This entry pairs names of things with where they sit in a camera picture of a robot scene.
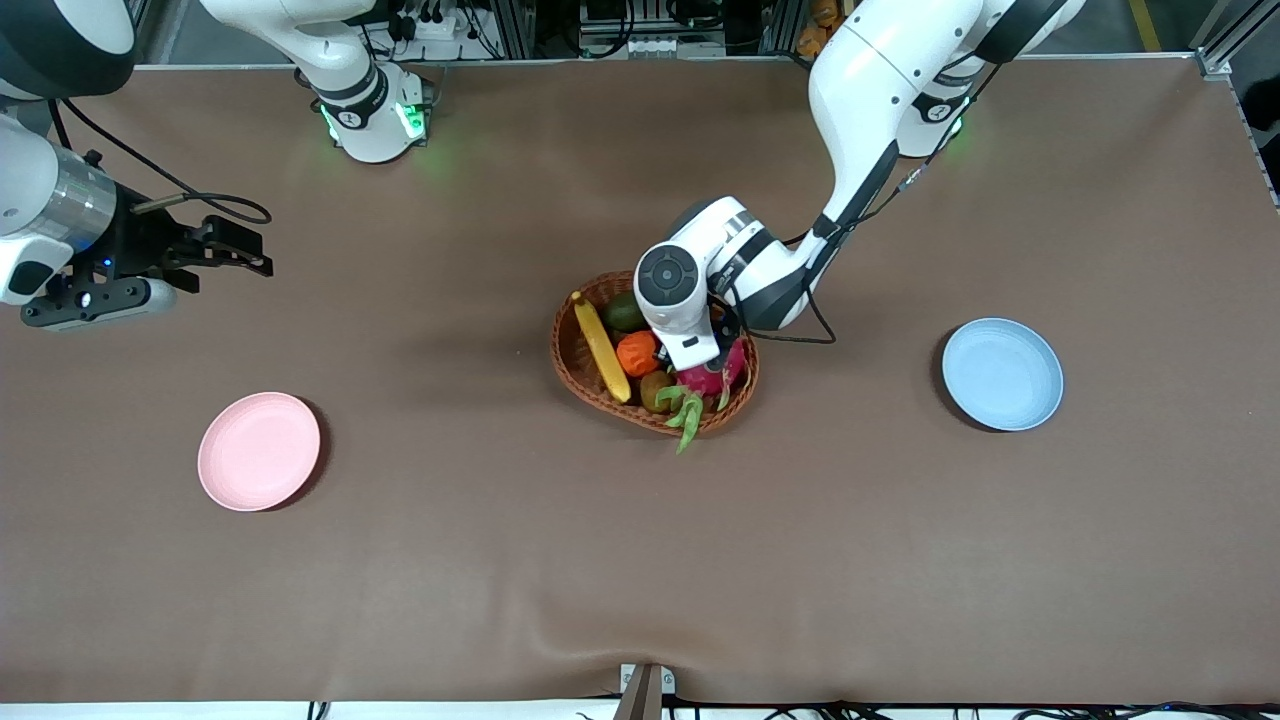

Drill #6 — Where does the yellow banana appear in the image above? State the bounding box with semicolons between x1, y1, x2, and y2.
571;290;633;405

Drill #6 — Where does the pink dragon fruit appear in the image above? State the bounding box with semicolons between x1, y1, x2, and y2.
655;335;751;454

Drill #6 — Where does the orange tangerine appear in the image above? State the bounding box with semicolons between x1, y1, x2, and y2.
616;331;661;378

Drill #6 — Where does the green avocado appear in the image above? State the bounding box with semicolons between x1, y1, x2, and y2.
602;291;649;334

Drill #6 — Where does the brown wicker basket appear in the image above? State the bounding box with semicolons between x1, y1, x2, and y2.
550;270;761;438

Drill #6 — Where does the pink round plate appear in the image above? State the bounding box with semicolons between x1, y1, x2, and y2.
197;391;322;513

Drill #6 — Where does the blue round plate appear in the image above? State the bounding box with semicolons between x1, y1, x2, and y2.
941;317;1065;433

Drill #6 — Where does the white power strip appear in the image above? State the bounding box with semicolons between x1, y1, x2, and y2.
625;35;726;59

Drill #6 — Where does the pile of orange fruits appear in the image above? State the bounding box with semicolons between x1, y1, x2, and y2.
797;0;843;57

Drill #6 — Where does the metal table edge clamp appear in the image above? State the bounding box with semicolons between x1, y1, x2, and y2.
612;663;676;720

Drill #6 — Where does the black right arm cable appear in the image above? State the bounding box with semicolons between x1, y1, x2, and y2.
50;98;273;227

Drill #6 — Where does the aluminium profile frame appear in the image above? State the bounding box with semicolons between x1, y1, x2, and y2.
1193;0;1280;77

